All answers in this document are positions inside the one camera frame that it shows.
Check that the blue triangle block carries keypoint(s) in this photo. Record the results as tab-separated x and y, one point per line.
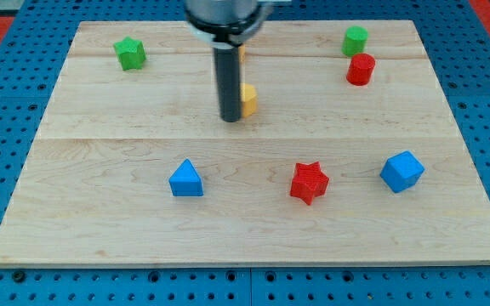
185	181

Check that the green cylinder block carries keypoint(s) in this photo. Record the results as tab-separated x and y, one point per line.
354	40

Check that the blue cube block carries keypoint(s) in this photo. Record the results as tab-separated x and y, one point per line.
402	171

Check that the robot arm end silver black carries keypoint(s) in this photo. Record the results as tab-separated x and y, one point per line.
227	24

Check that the yellow hexagon block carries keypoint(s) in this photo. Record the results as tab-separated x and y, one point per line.
249	99

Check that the yellow block behind tool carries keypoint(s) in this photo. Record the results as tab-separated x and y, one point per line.
242	54

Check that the red cylinder block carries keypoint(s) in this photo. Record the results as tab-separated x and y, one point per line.
360	69

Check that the red star block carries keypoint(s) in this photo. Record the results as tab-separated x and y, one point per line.
308	182

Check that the green star block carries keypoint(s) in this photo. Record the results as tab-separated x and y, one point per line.
130	53

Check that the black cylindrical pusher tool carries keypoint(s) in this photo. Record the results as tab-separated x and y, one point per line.
228	80

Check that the wooden board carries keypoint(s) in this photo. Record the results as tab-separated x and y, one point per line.
94	190

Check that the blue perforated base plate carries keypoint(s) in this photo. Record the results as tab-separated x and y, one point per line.
31	56

